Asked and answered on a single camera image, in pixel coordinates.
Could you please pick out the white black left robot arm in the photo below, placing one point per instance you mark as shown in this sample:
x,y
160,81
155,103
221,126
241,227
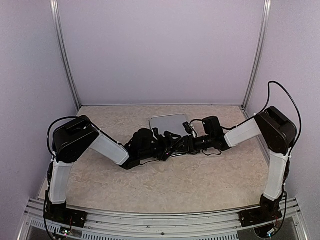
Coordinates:
x,y
79,133

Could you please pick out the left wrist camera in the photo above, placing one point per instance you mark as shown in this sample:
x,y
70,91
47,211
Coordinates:
x,y
156,134

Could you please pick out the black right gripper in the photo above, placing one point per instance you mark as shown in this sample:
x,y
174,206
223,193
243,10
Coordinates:
x,y
188,141

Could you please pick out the aluminium poker set case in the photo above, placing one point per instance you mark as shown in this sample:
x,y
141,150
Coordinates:
x,y
172,123

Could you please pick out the right aluminium frame post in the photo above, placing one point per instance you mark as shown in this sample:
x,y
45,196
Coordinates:
x,y
258,53

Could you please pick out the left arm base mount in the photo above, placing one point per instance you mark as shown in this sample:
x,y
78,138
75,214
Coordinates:
x,y
67,216

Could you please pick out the front aluminium rail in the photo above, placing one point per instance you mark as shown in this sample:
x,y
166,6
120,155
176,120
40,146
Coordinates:
x,y
114,225

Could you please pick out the aluminium frame post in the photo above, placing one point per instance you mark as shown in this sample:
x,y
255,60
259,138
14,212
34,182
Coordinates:
x,y
258,53
54,5

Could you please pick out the left aluminium frame post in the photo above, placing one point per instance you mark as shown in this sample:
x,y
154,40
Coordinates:
x,y
54,5

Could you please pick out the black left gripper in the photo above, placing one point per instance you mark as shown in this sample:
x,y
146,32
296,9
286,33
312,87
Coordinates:
x,y
167,146

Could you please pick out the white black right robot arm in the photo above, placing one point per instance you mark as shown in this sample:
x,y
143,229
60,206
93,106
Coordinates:
x,y
279,134

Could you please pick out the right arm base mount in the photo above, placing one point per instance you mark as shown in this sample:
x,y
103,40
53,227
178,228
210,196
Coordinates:
x,y
250,217

